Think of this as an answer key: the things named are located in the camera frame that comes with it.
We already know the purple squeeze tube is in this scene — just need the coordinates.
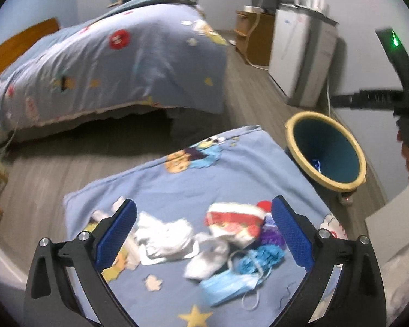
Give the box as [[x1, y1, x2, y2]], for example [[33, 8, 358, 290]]
[[259, 213, 286, 250]]

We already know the light blue face mask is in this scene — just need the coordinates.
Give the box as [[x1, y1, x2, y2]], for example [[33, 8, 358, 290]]
[[199, 270, 264, 311]]

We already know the red white snack wrapper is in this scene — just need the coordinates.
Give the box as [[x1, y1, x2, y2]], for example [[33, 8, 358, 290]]
[[204, 202, 265, 249]]

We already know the white twisted tissue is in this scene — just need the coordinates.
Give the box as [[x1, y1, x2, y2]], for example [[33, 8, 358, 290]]
[[183, 232, 230, 280]]

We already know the yellow teal trash bin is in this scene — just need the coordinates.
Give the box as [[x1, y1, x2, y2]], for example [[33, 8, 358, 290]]
[[285, 111, 367, 193]]

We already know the white grey air purifier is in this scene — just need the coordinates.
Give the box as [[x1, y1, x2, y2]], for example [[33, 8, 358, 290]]
[[268, 0, 338, 108]]

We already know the white furniture corner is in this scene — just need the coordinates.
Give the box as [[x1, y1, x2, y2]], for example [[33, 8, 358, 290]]
[[365, 186, 409, 266]]

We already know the wooden nightstand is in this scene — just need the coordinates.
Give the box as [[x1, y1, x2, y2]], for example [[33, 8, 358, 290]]
[[234, 10, 275, 67]]

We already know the wooden bed headboard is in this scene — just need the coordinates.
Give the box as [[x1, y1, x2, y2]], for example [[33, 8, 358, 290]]
[[0, 18, 60, 73]]

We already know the white power cable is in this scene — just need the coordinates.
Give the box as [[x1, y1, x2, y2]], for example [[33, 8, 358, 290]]
[[325, 77, 333, 118]]

